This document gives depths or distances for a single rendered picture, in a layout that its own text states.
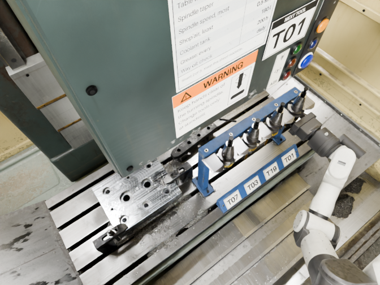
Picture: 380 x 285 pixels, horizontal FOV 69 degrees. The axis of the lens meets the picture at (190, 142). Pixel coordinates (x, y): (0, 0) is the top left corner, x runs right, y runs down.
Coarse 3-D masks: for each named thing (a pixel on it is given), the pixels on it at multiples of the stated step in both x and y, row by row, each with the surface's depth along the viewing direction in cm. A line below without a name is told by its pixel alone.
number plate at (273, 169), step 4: (272, 164) 120; (276, 164) 120; (268, 168) 119; (272, 168) 120; (276, 168) 121; (264, 172) 118; (268, 172) 119; (272, 172) 120; (276, 172) 122; (268, 176) 120
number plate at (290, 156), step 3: (291, 150) 123; (294, 150) 124; (288, 153) 122; (291, 153) 123; (294, 153) 124; (285, 156) 122; (288, 156) 123; (291, 156) 124; (294, 156) 124; (282, 159) 122; (285, 159) 122; (288, 159) 123; (291, 159) 124; (294, 159) 125; (285, 162) 123; (288, 162) 124; (285, 165) 123
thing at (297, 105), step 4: (300, 96) 96; (296, 100) 98; (300, 100) 96; (304, 100) 96; (292, 104) 100; (296, 104) 98; (300, 104) 98; (292, 108) 101; (296, 108) 99; (300, 108) 99
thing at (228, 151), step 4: (232, 144) 86; (224, 148) 88; (228, 148) 86; (232, 148) 87; (224, 152) 89; (228, 152) 88; (232, 152) 89; (224, 156) 90; (228, 156) 90; (232, 156) 91
